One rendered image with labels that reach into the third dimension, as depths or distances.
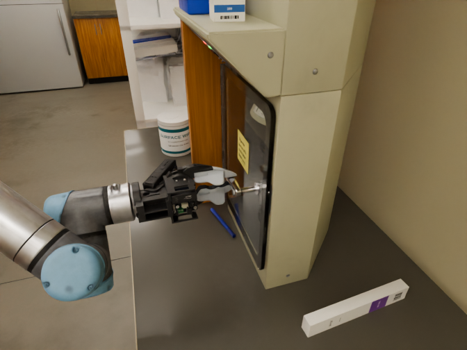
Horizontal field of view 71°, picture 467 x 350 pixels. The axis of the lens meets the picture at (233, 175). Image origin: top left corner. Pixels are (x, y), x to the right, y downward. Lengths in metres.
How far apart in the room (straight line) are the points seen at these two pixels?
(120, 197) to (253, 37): 0.36
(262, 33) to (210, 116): 0.46
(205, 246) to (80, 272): 0.48
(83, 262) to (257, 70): 0.36
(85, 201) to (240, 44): 0.38
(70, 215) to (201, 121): 0.44
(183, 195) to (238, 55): 0.27
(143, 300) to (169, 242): 0.19
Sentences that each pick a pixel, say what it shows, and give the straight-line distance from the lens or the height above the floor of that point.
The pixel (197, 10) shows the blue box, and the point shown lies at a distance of 0.66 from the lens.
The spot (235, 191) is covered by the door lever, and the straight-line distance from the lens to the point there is 0.65.
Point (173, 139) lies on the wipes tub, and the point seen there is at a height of 1.02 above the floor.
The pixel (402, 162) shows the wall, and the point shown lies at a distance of 0.98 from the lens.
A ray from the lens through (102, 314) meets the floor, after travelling 2.04.
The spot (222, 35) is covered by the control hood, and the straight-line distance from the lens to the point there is 0.48.
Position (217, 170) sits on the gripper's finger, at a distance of 0.68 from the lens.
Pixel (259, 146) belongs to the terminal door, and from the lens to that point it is 0.62.
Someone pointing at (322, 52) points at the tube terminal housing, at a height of 1.47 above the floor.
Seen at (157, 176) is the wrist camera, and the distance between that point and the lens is 0.69.
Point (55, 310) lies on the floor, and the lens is 2.16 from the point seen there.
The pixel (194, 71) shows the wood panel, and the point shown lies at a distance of 0.87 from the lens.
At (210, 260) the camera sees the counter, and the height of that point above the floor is 0.94.
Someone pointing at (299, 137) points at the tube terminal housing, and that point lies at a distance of 0.58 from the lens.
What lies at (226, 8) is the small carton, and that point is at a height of 1.53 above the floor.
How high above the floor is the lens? 1.59
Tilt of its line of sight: 33 degrees down
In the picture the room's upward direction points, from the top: straight up
